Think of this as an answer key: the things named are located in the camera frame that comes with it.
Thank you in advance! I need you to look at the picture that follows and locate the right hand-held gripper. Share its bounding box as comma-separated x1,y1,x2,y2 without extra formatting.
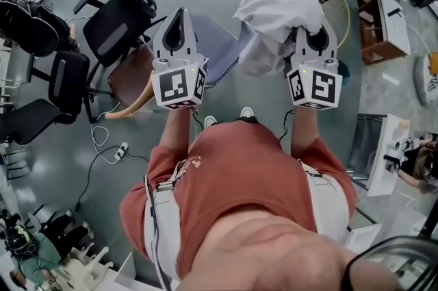
285,23,344,111

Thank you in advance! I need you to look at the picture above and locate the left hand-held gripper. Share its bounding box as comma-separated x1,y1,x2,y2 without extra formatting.
151,7,209,111

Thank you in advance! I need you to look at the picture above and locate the white clothing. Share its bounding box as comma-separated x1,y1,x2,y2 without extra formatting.
233,0,324,78

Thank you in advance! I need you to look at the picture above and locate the person's right forearm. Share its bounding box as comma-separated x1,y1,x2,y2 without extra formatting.
289,107,320,160

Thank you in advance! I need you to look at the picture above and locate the person's left forearm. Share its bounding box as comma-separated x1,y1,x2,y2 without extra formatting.
159,107,196,162

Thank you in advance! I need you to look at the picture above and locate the brown wooden chair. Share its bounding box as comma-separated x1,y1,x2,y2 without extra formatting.
105,44,155,121

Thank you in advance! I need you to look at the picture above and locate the black high-back office chair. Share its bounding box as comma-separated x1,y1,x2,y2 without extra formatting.
73,0,159,68

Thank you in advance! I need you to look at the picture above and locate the grey-blue seat cushion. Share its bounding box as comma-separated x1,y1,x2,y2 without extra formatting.
189,13,255,89

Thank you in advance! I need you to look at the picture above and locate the wooden cabinet with white top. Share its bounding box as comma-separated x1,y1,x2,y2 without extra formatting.
357,0,411,65

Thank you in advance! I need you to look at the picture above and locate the person's white left shoe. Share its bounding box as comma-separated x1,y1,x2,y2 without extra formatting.
203,114,219,130

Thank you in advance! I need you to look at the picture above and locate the person's white shoe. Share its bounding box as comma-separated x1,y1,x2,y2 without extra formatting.
240,106,256,122
203,114,219,130

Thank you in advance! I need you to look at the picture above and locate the person's white right shoe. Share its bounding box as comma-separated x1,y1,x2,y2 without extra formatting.
240,106,256,122

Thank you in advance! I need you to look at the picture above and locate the white patterned cushion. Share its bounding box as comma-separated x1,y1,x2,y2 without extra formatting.
411,52,438,106

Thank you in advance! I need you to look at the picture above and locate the white power strip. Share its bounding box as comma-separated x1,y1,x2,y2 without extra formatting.
114,142,130,161

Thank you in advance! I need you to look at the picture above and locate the white table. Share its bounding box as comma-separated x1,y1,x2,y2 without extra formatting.
365,113,411,198

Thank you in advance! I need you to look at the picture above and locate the person's red shirt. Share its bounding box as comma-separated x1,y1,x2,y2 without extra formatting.
119,121,359,283

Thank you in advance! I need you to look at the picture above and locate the white plastic stool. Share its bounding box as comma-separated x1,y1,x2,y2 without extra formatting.
64,241,115,283

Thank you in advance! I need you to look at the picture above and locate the white cable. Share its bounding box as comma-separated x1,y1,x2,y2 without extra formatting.
90,101,121,166

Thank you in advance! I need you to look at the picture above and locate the white right shoulder strap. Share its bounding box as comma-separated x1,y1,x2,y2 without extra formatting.
300,159,350,244

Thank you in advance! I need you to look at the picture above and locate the white shoulder strap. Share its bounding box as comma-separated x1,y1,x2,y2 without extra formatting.
142,179,183,286
300,159,350,244

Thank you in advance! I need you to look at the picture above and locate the black cable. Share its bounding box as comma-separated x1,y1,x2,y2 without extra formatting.
74,145,151,212

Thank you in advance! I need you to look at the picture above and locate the white left shoulder strap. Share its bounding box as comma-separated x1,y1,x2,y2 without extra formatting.
142,179,183,286

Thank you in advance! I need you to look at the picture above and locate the black glasses frame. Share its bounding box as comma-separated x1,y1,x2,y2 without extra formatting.
342,236,438,291

